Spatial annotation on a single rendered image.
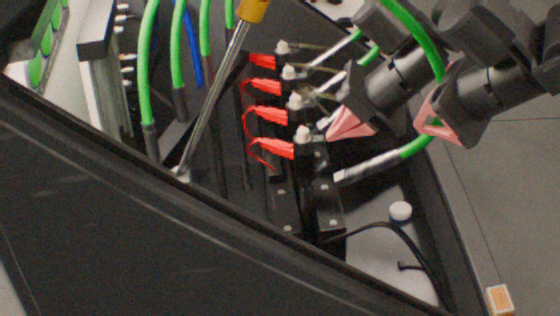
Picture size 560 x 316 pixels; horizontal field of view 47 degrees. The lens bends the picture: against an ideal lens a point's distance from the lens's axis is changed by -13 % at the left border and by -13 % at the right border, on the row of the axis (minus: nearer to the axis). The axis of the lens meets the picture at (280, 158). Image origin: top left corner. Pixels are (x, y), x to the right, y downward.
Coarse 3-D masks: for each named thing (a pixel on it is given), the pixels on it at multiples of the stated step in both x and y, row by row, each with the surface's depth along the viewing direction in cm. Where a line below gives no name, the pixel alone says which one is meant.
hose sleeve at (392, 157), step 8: (392, 152) 85; (368, 160) 87; (376, 160) 86; (384, 160) 85; (392, 160) 85; (400, 160) 84; (352, 168) 88; (360, 168) 87; (368, 168) 87; (376, 168) 86; (384, 168) 86; (352, 176) 88; (360, 176) 88
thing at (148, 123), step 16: (160, 0) 81; (384, 0) 72; (144, 16) 83; (400, 16) 73; (144, 32) 84; (416, 32) 74; (144, 48) 85; (432, 48) 74; (144, 64) 87; (432, 64) 76; (144, 80) 89; (144, 96) 90; (144, 112) 92; (144, 128) 93; (416, 144) 83
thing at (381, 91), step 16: (352, 64) 92; (384, 64) 89; (352, 80) 90; (368, 80) 91; (384, 80) 88; (400, 80) 87; (368, 96) 90; (384, 96) 89; (400, 96) 89; (384, 112) 91; (400, 112) 94; (400, 128) 92
